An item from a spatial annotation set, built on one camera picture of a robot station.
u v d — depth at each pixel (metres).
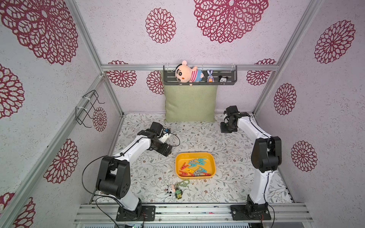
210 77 0.91
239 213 0.73
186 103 1.00
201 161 0.92
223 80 0.92
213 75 0.92
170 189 0.80
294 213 0.76
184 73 0.84
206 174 0.86
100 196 0.46
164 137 0.81
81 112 0.73
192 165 0.90
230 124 0.80
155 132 0.70
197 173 0.88
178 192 0.79
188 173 0.88
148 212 0.73
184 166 0.90
